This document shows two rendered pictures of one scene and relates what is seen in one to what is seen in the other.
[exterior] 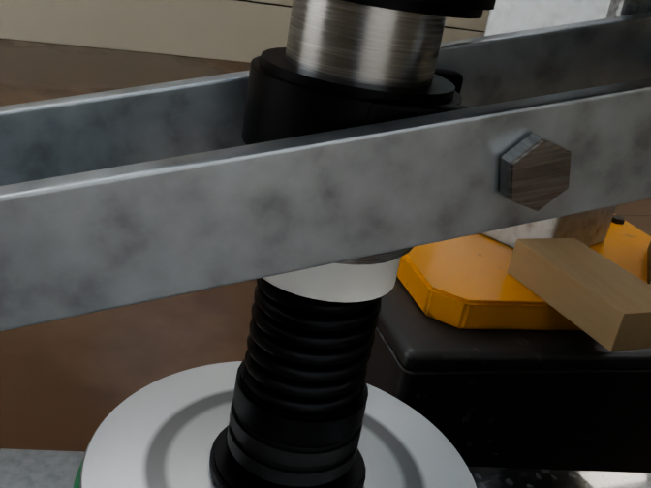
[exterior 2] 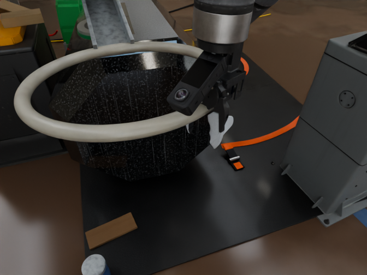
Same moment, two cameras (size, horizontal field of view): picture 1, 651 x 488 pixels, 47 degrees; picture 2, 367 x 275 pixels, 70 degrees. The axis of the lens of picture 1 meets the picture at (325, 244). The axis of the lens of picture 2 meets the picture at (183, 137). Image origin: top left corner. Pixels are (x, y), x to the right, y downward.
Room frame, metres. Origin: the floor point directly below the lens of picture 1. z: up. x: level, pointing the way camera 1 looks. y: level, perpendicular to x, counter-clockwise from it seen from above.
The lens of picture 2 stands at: (-0.03, 1.17, 1.31)
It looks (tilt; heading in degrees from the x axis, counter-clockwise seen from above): 43 degrees down; 270
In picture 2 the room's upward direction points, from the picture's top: straight up
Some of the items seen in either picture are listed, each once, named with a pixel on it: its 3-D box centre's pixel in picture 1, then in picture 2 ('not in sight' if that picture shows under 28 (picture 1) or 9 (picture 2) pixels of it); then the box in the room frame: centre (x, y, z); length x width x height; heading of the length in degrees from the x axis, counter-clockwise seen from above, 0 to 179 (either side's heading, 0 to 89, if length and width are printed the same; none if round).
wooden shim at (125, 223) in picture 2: not in sight; (111, 229); (0.35, 0.50, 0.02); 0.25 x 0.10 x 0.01; 29
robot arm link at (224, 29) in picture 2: not in sight; (219, 23); (-0.09, 0.74, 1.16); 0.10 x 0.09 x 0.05; 136
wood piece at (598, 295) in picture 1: (591, 289); (22, 18); (0.86, -0.33, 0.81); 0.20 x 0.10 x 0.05; 27
